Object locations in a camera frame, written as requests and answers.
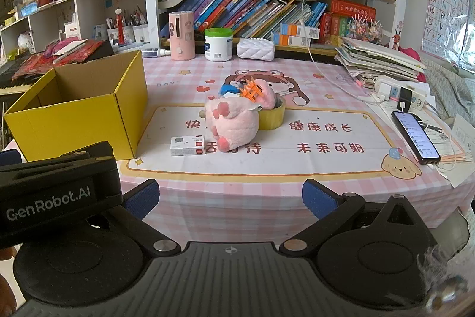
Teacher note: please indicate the deer wall sticker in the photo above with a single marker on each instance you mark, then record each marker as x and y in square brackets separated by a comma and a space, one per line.
[396, 38]

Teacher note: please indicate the white plastic bag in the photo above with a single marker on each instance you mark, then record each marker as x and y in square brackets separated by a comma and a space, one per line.
[26, 42]

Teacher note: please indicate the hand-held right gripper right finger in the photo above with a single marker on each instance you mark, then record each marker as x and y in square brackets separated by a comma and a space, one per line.
[318, 197]

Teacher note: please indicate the red boxed book set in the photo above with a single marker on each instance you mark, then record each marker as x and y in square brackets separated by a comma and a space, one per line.
[347, 18]

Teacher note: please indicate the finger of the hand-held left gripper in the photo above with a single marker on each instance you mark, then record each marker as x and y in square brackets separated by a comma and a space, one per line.
[91, 150]
[9, 156]

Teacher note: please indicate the white quilted pouch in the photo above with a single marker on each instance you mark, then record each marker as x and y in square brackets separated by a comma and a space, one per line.
[256, 49]

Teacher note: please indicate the white cubby shelf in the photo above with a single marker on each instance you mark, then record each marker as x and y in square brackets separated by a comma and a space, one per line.
[48, 14]

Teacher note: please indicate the white box red label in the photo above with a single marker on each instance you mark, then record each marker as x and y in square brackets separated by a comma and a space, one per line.
[72, 31]

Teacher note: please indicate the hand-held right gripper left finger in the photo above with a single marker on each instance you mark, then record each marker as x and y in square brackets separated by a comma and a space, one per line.
[143, 198]

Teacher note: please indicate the colourful hair accessories bunch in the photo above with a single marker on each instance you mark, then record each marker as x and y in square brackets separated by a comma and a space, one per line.
[365, 30]

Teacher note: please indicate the white jar green lid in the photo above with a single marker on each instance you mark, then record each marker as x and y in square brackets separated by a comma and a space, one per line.
[219, 47]

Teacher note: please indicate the grey blanket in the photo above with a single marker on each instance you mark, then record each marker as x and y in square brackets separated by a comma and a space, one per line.
[452, 86]

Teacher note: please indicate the blue wrapped block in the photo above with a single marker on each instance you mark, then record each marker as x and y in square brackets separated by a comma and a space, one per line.
[225, 89]

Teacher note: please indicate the pink cartoon humidifier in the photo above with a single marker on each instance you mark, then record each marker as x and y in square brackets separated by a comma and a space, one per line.
[181, 38]

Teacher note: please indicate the black piano keyboard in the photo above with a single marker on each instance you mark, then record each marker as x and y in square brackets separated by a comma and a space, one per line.
[11, 83]

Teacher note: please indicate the white paper sheet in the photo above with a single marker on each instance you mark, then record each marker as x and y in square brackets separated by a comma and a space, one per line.
[462, 138]

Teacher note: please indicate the small white red box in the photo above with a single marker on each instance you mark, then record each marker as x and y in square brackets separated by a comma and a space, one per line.
[185, 147]

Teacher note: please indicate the stack of papers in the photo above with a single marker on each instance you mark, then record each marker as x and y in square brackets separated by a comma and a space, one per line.
[374, 59]

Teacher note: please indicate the row of leaning picture books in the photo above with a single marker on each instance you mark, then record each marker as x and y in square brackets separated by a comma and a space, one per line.
[241, 14]

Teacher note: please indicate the alphabet wall poster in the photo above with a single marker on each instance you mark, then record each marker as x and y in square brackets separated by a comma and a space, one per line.
[445, 5]

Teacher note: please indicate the red paper packets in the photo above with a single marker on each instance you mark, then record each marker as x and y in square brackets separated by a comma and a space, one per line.
[44, 59]

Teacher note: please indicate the white power strip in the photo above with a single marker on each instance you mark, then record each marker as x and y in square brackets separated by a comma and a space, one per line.
[419, 99]

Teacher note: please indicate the orange hair claw clip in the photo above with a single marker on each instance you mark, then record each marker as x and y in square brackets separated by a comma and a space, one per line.
[252, 92]

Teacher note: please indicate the blue picture card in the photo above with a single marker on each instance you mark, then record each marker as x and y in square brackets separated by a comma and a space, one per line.
[99, 33]

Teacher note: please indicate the yellow cardboard box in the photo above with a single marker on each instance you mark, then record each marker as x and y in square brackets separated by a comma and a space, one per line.
[74, 127]

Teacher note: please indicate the red ornament stick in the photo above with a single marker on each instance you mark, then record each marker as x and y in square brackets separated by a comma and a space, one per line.
[119, 27]

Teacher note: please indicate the white pen cup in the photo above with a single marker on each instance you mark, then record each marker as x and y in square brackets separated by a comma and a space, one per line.
[120, 35]
[141, 33]

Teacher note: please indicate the orange white carton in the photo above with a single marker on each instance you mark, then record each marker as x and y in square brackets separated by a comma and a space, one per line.
[300, 29]
[293, 40]

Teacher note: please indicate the pink checked table mat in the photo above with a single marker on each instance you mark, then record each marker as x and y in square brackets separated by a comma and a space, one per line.
[222, 198]

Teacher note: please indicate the pink plush paw toy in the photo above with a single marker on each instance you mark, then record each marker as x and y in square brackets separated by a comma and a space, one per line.
[233, 120]

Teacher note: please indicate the yellow tape roll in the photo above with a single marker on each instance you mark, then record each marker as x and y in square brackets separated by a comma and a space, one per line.
[272, 119]

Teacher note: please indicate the black smartphone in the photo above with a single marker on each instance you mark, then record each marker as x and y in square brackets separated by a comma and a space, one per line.
[415, 137]

